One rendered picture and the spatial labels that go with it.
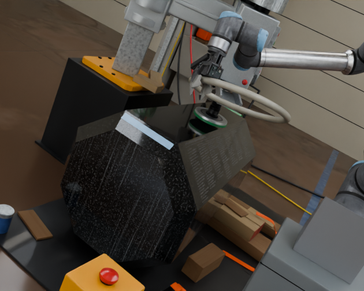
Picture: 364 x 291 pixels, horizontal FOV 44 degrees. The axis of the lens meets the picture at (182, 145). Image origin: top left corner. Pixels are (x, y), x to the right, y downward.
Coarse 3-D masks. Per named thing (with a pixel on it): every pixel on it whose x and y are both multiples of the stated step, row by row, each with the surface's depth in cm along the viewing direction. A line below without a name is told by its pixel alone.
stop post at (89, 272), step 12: (84, 264) 91; (96, 264) 92; (108, 264) 93; (72, 276) 86; (84, 276) 88; (96, 276) 89; (120, 276) 92; (60, 288) 88; (72, 288) 86; (84, 288) 85; (96, 288) 86; (108, 288) 87; (120, 288) 89; (132, 288) 90
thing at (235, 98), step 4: (216, 88) 252; (220, 88) 236; (216, 92) 244; (220, 92) 227; (224, 92) 253; (228, 92) 258; (232, 92) 264; (220, 96) 224; (224, 96) 244; (228, 96) 248; (232, 96) 253; (236, 96) 244; (228, 100) 239; (232, 100) 243; (236, 100) 239; (240, 100) 229; (220, 104) 225; (236, 104) 235; (240, 104) 224; (228, 108) 225
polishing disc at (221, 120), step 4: (196, 108) 275; (200, 108) 278; (204, 108) 281; (196, 112) 270; (200, 112) 271; (204, 112) 274; (200, 116) 267; (204, 116) 266; (208, 116) 270; (220, 116) 280; (208, 120) 265; (212, 120) 266; (216, 120) 269; (220, 120) 272; (224, 120) 276; (220, 124) 267; (224, 124) 270
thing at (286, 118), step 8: (200, 80) 188; (208, 80) 184; (216, 80) 182; (200, 88) 215; (224, 88) 181; (232, 88) 179; (240, 88) 179; (208, 96) 221; (216, 96) 222; (248, 96) 179; (256, 96) 179; (224, 104) 224; (232, 104) 225; (264, 104) 180; (272, 104) 181; (240, 112) 225; (248, 112) 223; (256, 112) 221; (280, 112) 185; (264, 120) 219; (272, 120) 213; (280, 120) 206; (288, 120) 195
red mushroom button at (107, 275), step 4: (104, 268) 89; (108, 268) 89; (112, 268) 90; (100, 272) 88; (104, 272) 88; (108, 272) 88; (112, 272) 89; (116, 272) 90; (100, 276) 88; (104, 276) 87; (108, 276) 87; (112, 276) 88; (116, 276) 88; (104, 280) 87; (108, 280) 87; (112, 280) 87; (116, 280) 88; (112, 284) 88
